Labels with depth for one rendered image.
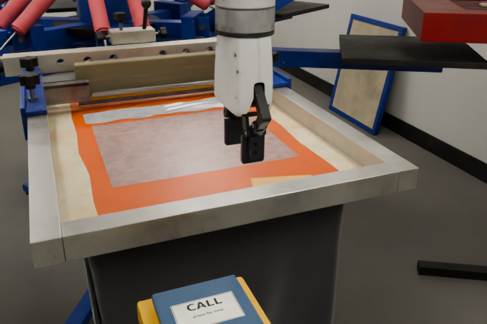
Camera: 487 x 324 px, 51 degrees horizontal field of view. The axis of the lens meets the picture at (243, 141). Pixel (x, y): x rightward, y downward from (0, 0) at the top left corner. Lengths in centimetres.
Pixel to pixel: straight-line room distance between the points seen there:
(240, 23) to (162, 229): 29
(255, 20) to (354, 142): 39
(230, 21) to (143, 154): 42
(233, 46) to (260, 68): 4
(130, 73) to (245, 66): 65
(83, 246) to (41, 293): 158
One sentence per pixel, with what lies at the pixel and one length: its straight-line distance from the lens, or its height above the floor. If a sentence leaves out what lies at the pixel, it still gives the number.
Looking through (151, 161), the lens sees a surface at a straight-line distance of 95.
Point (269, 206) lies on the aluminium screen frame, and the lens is 75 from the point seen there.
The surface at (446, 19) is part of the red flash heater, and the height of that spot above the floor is 109.
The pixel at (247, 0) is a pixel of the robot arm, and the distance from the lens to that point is 62.
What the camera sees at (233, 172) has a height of 95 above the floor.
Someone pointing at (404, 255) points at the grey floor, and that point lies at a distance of 244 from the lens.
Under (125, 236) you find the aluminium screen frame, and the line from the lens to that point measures 70.
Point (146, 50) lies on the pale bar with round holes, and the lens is 147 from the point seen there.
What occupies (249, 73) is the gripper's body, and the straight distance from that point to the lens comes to 63.
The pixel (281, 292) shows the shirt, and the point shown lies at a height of 72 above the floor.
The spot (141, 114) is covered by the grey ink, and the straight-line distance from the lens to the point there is 117.
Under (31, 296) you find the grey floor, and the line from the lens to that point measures 228.
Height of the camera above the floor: 135
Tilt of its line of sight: 23 degrees down
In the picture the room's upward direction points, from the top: straight up
